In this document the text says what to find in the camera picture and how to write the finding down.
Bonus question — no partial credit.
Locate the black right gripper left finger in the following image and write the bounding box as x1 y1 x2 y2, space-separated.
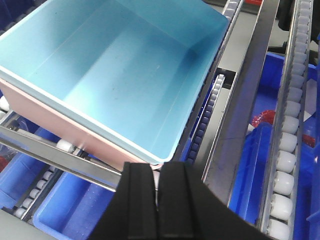
91 162 158 240

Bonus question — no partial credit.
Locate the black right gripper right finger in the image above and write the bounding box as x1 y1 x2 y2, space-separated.
157 162 269 240

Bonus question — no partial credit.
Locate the pink plastic box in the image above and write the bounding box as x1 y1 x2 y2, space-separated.
0 77 163 172

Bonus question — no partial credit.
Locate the light blue plastic box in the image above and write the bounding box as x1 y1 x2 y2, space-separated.
0 0 229 165

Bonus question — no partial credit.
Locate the blue bin below left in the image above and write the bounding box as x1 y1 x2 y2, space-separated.
32 172 114 240

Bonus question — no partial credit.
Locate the blue bin below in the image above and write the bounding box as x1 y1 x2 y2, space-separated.
32 172 114 240
229 53 320 240

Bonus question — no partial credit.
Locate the blue bin below right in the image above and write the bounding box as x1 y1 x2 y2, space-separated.
229 53 320 240

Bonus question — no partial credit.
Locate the steel roller flow rack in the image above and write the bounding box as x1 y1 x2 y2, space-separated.
0 0 319 240

